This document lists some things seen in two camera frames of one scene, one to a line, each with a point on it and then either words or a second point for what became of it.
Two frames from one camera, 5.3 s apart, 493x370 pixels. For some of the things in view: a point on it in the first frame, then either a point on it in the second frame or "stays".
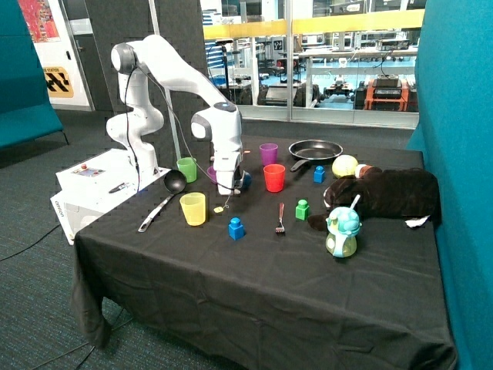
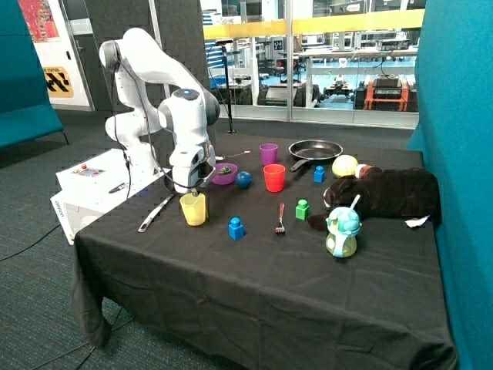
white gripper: [224, 163] to [191, 164]
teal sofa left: [26, 110] stays
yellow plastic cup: [193, 205] stays
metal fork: [280, 230] stays
